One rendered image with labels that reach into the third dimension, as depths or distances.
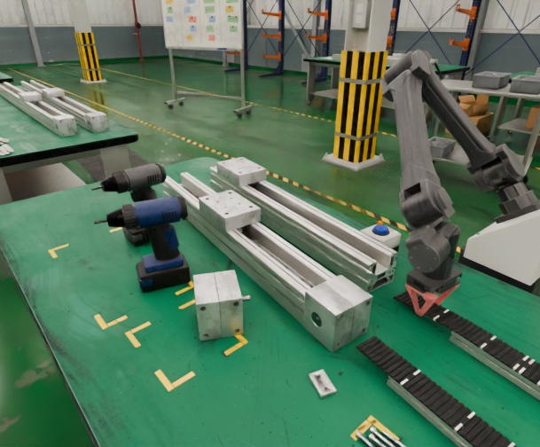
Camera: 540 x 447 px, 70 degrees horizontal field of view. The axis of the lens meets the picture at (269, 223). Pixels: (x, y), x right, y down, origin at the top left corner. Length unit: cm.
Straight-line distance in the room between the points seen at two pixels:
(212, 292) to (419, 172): 48
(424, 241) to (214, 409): 46
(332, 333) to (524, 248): 55
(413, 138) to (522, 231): 38
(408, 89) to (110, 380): 86
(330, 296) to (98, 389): 45
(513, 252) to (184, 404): 84
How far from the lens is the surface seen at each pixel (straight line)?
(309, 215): 115
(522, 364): 86
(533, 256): 112
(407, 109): 94
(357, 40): 422
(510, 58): 863
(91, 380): 82
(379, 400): 75
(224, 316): 80
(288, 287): 86
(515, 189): 121
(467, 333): 88
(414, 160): 85
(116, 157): 247
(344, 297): 79
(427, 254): 74
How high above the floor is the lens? 136
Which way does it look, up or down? 28 degrees down
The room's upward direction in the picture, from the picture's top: straight up
